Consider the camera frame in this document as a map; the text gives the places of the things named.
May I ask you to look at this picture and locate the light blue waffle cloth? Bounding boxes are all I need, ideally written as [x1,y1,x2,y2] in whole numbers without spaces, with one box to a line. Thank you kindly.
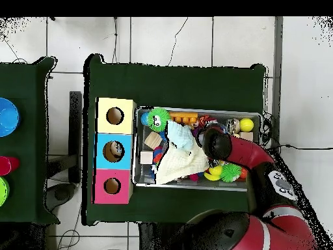
[166,120,195,152]

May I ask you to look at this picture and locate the cream waffle cloth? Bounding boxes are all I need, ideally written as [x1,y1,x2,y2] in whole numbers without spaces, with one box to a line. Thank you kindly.
[155,141,210,184]

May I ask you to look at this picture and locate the crinkly clear plastic packet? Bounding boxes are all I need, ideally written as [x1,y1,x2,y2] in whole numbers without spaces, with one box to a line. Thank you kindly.
[110,142,125,158]

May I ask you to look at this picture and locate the wooden box with three holes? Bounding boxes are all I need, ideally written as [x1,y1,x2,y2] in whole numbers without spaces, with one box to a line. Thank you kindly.
[92,97,138,204]

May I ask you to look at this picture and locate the shallow clear mesh bin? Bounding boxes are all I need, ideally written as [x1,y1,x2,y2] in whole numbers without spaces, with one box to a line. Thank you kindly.
[131,105,263,192]

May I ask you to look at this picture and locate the wavy wooden block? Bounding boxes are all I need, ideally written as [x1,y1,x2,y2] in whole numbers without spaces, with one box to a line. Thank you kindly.
[144,131,163,150]

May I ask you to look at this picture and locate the orange toy brick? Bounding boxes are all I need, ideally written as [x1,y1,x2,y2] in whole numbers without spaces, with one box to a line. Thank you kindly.
[168,112,200,125]

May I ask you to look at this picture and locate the wooden cube block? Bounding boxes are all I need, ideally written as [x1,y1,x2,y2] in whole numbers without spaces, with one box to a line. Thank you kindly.
[140,150,154,165]

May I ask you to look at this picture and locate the silver metal can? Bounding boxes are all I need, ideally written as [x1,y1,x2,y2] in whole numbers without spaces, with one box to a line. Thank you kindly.
[226,118,241,135]

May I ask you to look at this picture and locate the small green puffer ball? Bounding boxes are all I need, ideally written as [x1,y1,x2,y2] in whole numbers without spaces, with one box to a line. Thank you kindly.
[220,163,243,183]

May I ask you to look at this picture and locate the rectangular wooden block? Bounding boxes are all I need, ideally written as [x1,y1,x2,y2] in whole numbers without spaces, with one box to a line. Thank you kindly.
[238,132,254,143]

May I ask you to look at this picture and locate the yellow ball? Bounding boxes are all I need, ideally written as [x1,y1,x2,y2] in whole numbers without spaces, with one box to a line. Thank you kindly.
[239,117,255,133]

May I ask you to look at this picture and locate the black robot stand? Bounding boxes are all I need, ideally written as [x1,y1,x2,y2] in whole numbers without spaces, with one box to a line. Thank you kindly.
[139,222,184,250]

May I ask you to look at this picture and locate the grey rounded base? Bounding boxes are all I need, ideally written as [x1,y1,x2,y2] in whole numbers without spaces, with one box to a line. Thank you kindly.
[45,182,76,212]

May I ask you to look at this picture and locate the dark green side table cloth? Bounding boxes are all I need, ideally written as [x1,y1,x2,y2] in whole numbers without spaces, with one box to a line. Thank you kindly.
[0,56,60,225]

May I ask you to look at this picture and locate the blue bowl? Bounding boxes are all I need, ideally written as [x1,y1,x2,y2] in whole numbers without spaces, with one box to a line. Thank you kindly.
[0,97,21,138]

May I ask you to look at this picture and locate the red toy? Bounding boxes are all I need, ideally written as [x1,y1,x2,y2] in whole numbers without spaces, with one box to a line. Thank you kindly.
[0,156,20,176]

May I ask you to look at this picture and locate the black cable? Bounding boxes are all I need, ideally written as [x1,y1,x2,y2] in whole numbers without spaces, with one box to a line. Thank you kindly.
[267,143,333,154]

